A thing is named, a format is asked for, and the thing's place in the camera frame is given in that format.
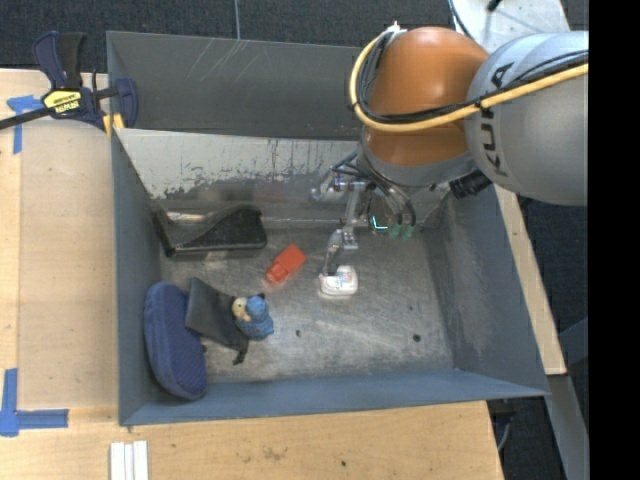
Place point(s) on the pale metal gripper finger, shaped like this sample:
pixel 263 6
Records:
pixel 350 241
pixel 333 255

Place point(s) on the small white printed container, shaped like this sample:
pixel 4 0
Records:
pixel 341 282

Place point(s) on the red plastic block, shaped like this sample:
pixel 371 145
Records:
pixel 286 264

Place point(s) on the grey metal bin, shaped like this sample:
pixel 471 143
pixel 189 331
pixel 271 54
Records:
pixel 350 328

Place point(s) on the blue toy figure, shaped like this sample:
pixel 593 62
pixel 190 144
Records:
pixel 256 317

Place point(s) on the black wedge-shaped object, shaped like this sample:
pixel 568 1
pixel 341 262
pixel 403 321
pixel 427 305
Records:
pixel 225 233

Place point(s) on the dark grey cloth pouch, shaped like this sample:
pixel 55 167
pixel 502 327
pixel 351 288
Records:
pixel 210 313

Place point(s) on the blue oval fabric case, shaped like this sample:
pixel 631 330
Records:
pixel 172 343

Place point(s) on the black cylinder on white bracket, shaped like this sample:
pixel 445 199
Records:
pixel 470 184

